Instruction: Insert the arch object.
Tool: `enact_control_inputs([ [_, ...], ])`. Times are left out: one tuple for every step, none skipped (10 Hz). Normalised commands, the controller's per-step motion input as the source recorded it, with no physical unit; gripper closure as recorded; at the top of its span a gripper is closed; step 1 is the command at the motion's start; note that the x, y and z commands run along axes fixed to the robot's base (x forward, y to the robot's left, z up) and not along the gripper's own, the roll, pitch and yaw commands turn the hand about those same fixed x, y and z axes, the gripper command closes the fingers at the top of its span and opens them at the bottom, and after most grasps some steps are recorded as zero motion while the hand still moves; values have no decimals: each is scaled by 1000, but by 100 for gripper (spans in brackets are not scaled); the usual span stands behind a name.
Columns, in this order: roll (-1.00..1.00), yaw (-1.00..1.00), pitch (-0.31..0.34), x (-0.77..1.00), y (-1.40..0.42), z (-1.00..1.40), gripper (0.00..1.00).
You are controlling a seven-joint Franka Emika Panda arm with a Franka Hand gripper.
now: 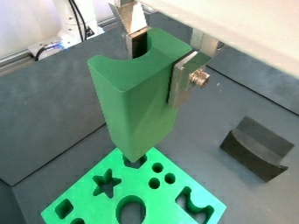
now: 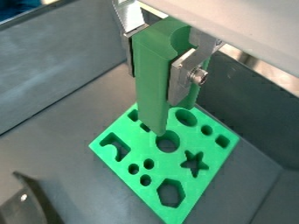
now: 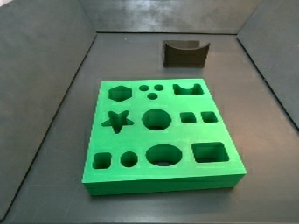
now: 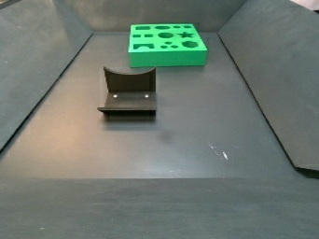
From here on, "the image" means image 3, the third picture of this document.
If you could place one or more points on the green shape sorter board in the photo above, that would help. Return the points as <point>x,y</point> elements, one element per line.
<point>159,139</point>

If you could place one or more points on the dark arch block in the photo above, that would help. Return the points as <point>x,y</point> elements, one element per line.
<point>185,53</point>

